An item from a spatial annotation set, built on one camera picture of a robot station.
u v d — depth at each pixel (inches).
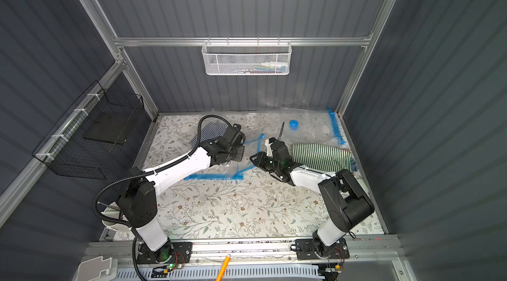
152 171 18.9
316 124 45.5
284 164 28.2
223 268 27.8
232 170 37.0
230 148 26.4
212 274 29.0
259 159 31.0
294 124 44.9
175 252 28.5
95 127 30.2
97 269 25.8
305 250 28.6
